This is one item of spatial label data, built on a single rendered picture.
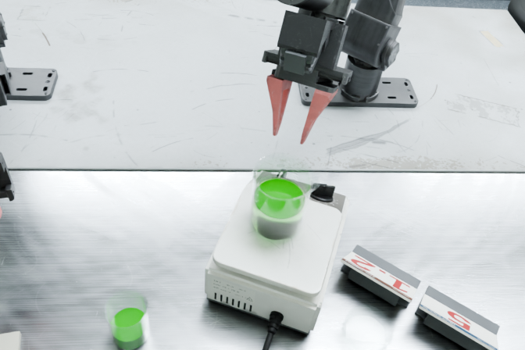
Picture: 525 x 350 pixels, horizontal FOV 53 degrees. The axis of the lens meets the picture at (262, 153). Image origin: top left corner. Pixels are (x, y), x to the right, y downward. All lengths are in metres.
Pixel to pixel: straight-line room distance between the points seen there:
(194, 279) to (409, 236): 0.29
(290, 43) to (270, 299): 0.27
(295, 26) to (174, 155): 0.32
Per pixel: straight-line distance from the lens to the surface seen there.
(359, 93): 0.89
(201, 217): 0.71
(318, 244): 0.59
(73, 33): 1.05
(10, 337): 0.65
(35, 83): 0.93
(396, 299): 0.66
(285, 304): 0.59
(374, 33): 0.82
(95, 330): 0.64
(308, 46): 0.54
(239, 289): 0.59
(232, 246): 0.58
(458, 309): 0.70
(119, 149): 0.80
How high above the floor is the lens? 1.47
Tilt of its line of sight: 46 degrees down
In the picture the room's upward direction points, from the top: 7 degrees clockwise
